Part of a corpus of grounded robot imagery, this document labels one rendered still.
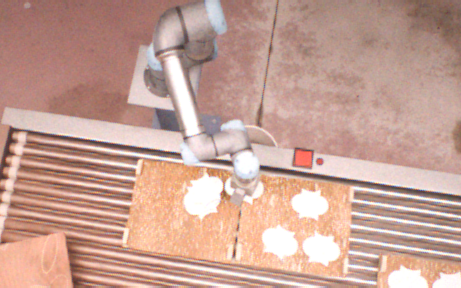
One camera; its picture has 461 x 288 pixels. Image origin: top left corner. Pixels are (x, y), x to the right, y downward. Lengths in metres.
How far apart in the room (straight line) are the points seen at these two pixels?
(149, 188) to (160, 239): 0.20
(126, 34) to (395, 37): 1.57
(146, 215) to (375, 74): 1.80
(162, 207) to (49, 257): 0.45
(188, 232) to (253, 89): 1.39
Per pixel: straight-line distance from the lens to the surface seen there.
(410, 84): 3.56
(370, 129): 3.39
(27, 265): 2.19
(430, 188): 2.39
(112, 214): 2.27
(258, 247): 2.19
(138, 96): 2.44
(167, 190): 2.24
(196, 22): 1.85
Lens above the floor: 3.10
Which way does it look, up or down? 75 degrees down
